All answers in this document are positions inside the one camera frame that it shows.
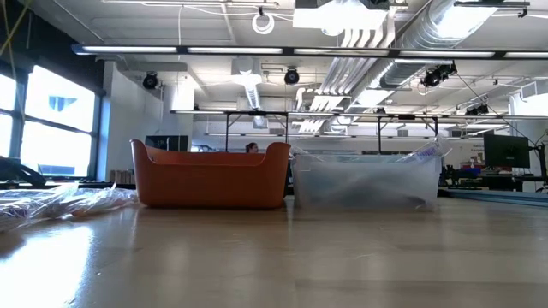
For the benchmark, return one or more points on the black ceiling camera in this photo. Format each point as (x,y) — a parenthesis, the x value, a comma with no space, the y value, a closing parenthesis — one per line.
(436,75)
(291,76)
(477,110)
(150,80)

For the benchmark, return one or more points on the orange plastic bin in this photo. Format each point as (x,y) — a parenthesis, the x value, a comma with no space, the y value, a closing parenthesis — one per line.
(210,184)

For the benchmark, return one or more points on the white ceiling pipes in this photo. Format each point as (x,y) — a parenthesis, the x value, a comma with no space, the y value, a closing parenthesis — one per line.
(351,64)

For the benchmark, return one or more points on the black workstation frame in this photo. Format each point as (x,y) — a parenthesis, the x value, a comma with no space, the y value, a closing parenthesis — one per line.
(257,113)

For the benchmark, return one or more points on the small black monitor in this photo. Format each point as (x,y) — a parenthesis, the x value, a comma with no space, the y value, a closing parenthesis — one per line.
(167,143)

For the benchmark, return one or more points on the large window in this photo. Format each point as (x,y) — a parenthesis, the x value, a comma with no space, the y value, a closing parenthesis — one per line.
(55,128)

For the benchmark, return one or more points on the clear plastic bin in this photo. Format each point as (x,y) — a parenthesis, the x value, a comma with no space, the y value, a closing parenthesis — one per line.
(364,184)

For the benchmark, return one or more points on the large black monitor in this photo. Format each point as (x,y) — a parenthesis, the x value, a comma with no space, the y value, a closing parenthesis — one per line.
(507,150)

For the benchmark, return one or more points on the person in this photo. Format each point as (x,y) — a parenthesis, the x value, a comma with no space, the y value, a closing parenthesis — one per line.
(251,148)

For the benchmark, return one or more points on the overhead rig light bar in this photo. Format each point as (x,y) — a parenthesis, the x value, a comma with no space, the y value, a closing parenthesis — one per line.
(235,50)

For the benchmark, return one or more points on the cluttered desk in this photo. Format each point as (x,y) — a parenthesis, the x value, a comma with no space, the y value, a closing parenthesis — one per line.
(492,177)

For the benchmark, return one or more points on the brown cardboard boxes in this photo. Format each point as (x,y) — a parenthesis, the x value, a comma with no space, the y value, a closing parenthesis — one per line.
(122,176)

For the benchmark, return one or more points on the silver ventilation duct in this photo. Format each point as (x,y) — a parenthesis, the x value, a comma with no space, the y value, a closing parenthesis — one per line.
(428,38)

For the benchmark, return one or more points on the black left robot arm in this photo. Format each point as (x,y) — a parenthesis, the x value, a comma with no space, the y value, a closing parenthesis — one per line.
(17,171)

